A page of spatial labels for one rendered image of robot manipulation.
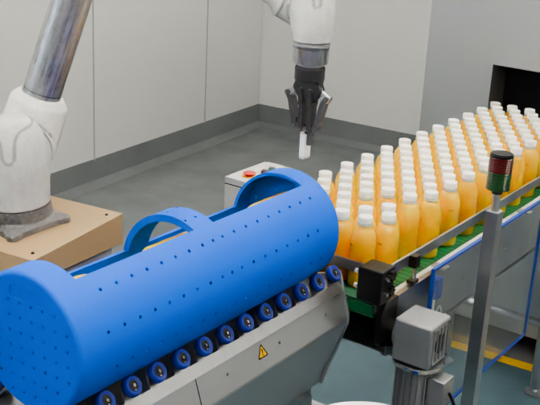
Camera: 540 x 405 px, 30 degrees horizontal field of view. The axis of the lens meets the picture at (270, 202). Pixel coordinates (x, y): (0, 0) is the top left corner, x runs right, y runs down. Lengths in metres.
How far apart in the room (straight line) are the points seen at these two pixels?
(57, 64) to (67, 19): 0.12
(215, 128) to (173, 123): 0.49
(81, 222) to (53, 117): 0.28
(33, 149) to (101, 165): 3.75
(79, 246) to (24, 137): 0.30
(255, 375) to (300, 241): 0.33
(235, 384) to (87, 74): 3.92
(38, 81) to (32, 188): 0.30
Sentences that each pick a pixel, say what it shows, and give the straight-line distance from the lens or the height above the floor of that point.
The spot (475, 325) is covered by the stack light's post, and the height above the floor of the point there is 0.76.
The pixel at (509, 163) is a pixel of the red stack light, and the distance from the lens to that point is 2.69.
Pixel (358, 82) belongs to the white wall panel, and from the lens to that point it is 7.17.
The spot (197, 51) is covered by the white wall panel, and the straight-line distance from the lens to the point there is 6.85.
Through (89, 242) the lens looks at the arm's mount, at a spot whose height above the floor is 1.04.
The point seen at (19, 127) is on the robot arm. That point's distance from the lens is 2.49.
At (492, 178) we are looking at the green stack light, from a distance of 2.70.
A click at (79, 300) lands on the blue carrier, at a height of 1.19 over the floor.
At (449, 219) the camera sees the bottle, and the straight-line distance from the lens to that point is 2.98.
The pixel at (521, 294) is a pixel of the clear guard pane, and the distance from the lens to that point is 3.44.
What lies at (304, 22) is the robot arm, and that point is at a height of 1.60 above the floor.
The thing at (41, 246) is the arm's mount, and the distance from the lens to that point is 2.47.
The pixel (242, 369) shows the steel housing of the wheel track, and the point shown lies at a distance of 2.31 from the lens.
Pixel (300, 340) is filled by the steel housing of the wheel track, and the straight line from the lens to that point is 2.48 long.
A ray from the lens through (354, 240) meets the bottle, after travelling 2.63.
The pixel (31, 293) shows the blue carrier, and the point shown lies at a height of 1.20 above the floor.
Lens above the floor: 1.99
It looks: 20 degrees down
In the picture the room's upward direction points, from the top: 3 degrees clockwise
